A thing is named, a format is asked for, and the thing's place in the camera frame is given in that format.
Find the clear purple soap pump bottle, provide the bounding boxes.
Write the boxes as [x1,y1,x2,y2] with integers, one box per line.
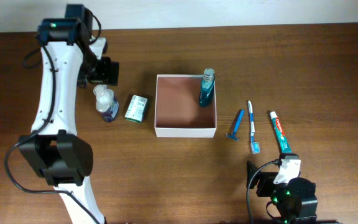
[93,85,119,123]

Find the green white soap box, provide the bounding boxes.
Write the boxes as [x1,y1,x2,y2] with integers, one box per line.
[125,95,149,123]

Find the blue mouthwash bottle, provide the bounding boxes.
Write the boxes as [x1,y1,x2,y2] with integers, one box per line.
[199,68,215,107]

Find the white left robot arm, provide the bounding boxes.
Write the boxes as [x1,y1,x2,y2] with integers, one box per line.
[15,4,119,223]

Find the blue white toothbrush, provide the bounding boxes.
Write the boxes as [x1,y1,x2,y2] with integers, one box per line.
[247,100,260,154]

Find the green red toothpaste tube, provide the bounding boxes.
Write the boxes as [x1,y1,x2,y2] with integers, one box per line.
[270,111,292,154]

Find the blue disposable razor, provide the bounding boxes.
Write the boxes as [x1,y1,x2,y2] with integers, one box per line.
[226,110,244,141]

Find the white cardboard box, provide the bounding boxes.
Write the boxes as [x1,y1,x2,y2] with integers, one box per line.
[154,74,217,138]

